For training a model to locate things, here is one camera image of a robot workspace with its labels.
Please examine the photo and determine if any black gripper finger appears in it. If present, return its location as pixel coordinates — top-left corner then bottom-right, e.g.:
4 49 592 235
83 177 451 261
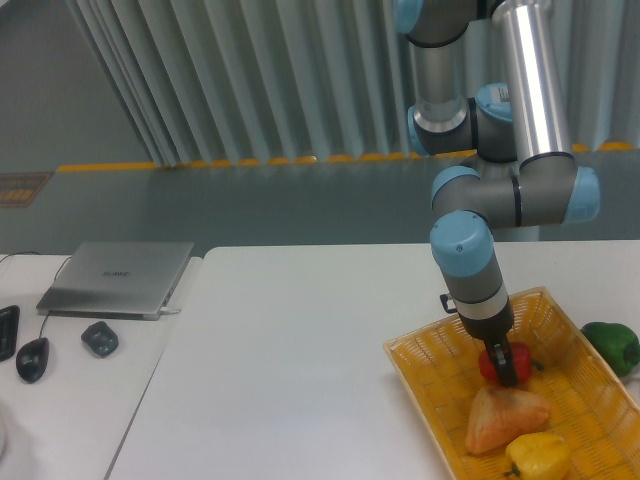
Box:
490 343 519 387

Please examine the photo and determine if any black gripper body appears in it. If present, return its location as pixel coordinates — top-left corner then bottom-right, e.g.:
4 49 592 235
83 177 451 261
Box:
458 299 514 344

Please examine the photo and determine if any red bell pepper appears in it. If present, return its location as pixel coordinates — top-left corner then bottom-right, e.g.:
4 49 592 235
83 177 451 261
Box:
478 342 544 385

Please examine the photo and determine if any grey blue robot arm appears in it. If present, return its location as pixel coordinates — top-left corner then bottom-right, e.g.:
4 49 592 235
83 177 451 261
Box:
393 1 600 386

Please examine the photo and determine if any yellow bell pepper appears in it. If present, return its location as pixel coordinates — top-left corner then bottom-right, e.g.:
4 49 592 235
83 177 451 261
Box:
503 432 571 479

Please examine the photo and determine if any green bell pepper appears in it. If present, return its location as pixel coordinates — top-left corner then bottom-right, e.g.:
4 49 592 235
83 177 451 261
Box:
581 322 639 378

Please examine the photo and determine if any triangular bread pastry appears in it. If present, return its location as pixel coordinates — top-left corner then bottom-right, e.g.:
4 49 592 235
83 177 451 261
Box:
465 386 552 455

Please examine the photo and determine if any yellow wicker basket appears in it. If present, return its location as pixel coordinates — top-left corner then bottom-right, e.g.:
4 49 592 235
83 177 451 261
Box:
384 287 639 479

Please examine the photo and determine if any silver closed laptop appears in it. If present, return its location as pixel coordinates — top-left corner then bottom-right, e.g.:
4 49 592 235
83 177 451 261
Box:
36 242 193 320

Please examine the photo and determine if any grey folding partition screen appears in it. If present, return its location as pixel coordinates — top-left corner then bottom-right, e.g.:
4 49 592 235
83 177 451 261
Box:
67 0 640 169

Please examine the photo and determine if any small black plastic holder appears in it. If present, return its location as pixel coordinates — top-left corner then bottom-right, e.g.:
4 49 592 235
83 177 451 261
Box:
81 321 119 358

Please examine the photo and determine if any black computer mouse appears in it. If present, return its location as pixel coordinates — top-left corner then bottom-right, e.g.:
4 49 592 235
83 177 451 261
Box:
16 337 50 384

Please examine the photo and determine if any black keyboard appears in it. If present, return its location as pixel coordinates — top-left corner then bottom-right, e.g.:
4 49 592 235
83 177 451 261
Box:
0 305 20 362

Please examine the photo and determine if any brown floor sticker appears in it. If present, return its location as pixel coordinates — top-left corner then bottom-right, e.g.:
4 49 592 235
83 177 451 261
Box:
0 172 54 208

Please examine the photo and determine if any black mouse cable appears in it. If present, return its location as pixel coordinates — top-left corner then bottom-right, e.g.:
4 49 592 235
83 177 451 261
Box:
0 251 74 341

